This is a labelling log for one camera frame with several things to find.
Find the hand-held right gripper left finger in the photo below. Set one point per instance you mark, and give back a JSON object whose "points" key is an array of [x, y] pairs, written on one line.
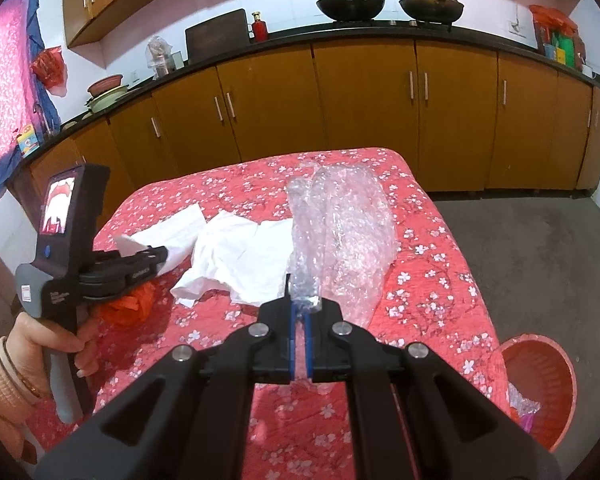
{"points": [[293, 340]]}

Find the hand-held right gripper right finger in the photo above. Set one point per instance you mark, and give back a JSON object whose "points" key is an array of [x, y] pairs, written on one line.
{"points": [[309, 347]]}

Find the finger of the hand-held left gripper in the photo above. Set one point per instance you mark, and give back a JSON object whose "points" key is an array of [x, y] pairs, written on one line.
{"points": [[135, 259], [120, 285]]}

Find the long white paper tissue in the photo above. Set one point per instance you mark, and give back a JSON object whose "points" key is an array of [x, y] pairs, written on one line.
{"points": [[180, 230]]}

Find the small clear bubble wrap piece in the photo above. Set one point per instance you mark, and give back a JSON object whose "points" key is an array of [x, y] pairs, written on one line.
{"points": [[345, 230]]}

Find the red plastic trash basket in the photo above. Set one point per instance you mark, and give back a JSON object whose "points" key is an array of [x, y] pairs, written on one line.
{"points": [[545, 375]]}

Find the person's left forearm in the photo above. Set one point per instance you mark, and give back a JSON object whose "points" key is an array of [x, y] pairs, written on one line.
{"points": [[0, 400]]}

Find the person's left hand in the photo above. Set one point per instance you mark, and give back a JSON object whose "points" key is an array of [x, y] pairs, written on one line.
{"points": [[55, 342]]}

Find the orange plastic bag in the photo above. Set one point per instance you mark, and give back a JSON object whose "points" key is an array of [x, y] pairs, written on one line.
{"points": [[130, 305]]}

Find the colourful hanging packet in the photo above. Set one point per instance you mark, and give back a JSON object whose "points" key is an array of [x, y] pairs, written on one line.
{"points": [[27, 139]]}

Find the metal faucet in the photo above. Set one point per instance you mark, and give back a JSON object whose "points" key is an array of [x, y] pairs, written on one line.
{"points": [[42, 117]]}

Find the pale green basin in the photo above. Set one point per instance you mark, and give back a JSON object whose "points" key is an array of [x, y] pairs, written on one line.
{"points": [[105, 102]]}

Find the red plastic basin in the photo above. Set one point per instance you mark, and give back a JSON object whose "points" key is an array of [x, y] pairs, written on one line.
{"points": [[105, 84]]}

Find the pink curtain with blue border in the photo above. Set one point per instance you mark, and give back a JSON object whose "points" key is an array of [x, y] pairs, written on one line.
{"points": [[5, 100]]}

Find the red hanging plastic bag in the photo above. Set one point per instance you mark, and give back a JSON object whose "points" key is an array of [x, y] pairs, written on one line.
{"points": [[47, 67]]}

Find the chopstick holder in plastic bag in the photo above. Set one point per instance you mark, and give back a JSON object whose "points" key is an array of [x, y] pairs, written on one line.
{"points": [[162, 60]]}

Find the dark cutting board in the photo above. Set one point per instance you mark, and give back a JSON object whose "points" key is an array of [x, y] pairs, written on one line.
{"points": [[215, 37]]}

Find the wooden lower kitchen cabinets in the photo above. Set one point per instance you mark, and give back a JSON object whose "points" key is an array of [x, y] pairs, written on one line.
{"points": [[360, 105]]}

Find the red bottle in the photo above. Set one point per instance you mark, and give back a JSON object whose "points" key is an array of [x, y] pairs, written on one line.
{"points": [[260, 29]]}

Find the black kitchen countertop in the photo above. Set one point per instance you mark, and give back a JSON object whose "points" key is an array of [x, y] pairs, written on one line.
{"points": [[290, 37]]}

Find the wok with metal lid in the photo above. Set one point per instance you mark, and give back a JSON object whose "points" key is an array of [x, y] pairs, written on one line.
{"points": [[430, 7]]}

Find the green boxes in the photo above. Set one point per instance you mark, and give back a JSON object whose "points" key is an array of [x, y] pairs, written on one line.
{"points": [[560, 52]]}

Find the red plastic bag on counter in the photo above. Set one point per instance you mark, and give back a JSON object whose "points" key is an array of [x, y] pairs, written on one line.
{"points": [[552, 20]]}

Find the white wall socket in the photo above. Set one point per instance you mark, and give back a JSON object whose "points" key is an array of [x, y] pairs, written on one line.
{"points": [[516, 27]]}

